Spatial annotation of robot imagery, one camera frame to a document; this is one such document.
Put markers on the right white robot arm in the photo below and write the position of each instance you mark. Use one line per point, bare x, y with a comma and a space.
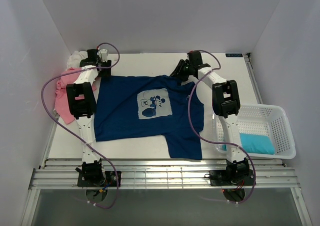
226, 106

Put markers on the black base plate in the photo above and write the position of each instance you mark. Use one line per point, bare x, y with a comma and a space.
108, 178
220, 178

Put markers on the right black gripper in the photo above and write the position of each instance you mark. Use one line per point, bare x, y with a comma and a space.
178, 71

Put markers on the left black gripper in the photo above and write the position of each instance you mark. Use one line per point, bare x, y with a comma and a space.
108, 71

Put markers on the white plastic basket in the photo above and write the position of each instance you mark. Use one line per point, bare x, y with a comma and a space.
271, 121

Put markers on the rolled turquoise t-shirt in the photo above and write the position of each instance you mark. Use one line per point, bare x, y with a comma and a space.
259, 144

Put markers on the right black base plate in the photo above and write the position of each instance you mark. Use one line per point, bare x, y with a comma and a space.
220, 178

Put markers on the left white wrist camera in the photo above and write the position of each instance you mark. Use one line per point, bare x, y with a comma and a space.
103, 54

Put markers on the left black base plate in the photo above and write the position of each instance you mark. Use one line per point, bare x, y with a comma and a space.
108, 178

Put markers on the navy blue printed t-shirt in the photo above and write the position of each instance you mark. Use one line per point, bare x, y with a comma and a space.
142, 106

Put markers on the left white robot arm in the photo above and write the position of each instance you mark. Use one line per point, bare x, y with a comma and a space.
82, 105

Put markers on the white t-shirt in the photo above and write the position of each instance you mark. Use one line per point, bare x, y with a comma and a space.
75, 59

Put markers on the pink t-shirt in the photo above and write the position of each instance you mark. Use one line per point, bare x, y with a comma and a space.
61, 101

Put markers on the blue label sticker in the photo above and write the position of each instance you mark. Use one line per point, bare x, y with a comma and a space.
234, 55

